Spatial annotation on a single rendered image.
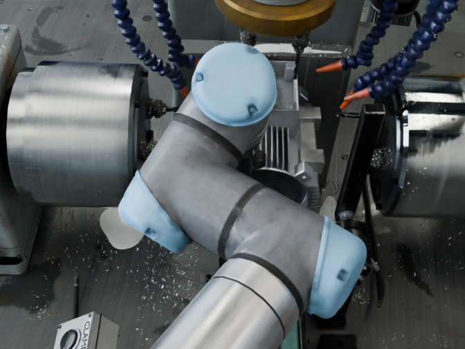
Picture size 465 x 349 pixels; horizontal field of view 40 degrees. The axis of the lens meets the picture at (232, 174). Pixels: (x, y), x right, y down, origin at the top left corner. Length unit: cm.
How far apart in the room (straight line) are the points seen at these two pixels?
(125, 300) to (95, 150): 33
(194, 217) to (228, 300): 10
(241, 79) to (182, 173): 10
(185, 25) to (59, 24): 62
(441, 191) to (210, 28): 51
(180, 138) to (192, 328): 18
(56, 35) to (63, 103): 74
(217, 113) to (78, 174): 51
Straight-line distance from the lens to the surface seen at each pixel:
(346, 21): 123
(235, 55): 57
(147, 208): 56
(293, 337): 105
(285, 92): 110
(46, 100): 104
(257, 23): 89
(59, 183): 105
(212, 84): 56
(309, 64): 113
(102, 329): 88
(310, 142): 109
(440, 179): 106
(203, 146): 57
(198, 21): 122
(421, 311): 125
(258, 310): 48
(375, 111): 89
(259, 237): 52
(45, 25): 179
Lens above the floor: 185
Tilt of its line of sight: 50 degrees down
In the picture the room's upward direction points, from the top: 3 degrees clockwise
